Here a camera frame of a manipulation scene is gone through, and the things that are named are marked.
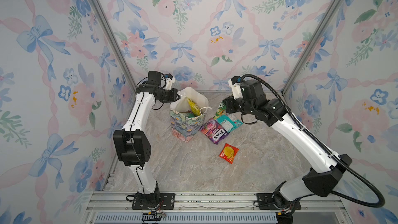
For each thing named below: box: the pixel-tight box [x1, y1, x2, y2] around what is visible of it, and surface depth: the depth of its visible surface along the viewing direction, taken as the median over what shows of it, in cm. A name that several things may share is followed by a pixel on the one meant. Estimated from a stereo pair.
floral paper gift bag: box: [169, 86, 209, 143], surface depth 87 cm
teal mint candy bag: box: [217, 115, 244, 133], surface depth 102 cm
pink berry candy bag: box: [198, 117, 230, 146], surface depth 98 cm
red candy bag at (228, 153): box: [218, 143, 240, 165], surface depth 90 cm
